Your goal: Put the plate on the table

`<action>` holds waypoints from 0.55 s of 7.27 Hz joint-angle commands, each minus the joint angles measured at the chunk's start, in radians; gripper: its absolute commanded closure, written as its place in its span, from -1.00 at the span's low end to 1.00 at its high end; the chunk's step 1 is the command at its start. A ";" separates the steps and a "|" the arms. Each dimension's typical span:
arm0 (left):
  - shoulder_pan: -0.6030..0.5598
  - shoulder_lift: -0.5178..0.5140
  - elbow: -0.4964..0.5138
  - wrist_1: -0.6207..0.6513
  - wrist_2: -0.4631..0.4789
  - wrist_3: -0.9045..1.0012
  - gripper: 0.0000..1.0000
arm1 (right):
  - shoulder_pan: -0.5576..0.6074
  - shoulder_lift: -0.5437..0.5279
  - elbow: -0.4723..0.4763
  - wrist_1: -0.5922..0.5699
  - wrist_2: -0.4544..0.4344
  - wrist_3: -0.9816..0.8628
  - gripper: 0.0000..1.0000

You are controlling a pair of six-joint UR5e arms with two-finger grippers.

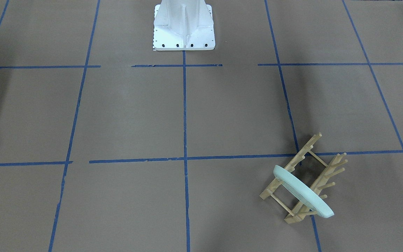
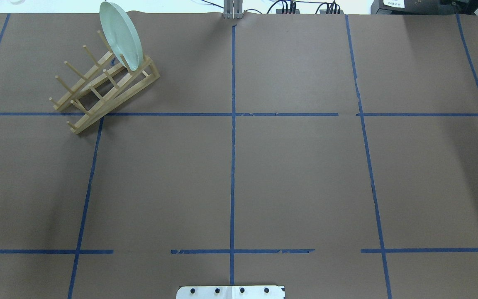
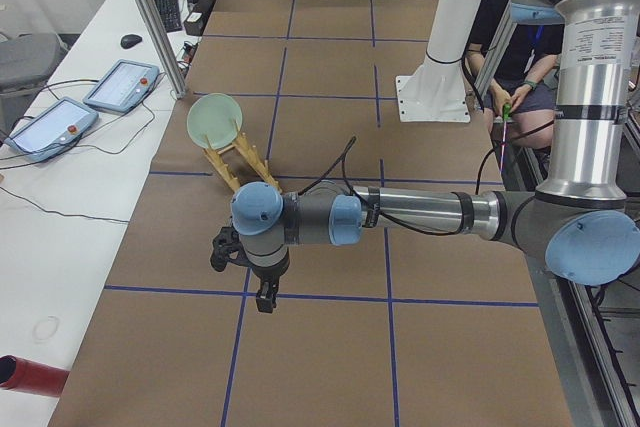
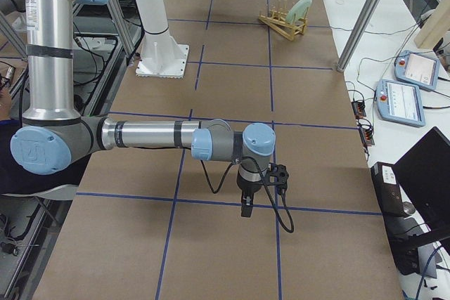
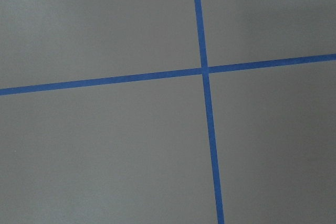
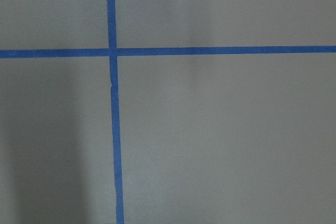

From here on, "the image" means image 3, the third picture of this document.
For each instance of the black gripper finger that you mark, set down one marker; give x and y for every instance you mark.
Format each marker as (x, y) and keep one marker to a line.
(272, 297)
(262, 301)

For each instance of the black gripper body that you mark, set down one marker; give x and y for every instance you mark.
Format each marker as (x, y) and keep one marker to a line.
(266, 277)

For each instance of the mint green plate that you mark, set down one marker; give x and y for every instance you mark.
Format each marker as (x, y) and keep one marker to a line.
(214, 120)

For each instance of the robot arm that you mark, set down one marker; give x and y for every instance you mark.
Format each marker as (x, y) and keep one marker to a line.
(574, 221)

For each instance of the wooden dish rack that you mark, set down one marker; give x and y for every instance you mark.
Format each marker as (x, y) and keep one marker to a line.
(239, 161)

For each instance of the far blue teach pendant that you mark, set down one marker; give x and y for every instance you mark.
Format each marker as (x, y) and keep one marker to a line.
(123, 87)

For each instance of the blue teach pendant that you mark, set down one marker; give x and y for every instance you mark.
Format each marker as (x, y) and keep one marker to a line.
(53, 130)
(123, 87)

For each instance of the red cylinder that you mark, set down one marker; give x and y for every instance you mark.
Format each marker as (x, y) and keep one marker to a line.
(26, 376)

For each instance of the near blue teach pendant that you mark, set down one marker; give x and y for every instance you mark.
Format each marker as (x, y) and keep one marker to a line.
(53, 130)

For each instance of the black box device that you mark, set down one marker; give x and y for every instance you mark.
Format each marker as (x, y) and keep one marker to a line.
(196, 21)

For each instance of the black computer mouse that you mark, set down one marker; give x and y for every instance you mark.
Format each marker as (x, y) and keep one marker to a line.
(128, 41)

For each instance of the black keyboard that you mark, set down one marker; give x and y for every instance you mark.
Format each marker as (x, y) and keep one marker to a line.
(170, 15)

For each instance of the seated person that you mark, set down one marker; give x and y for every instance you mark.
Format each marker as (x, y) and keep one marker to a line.
(518, 81)

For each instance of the grey office chair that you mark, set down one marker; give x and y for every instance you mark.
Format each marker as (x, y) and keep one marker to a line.
(28, 60)

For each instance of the white pedestal column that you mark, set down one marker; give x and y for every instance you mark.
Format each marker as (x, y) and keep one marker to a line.
(435, 92)

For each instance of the aluminium frame post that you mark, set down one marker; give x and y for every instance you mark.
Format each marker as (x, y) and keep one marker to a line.
(160, 40)

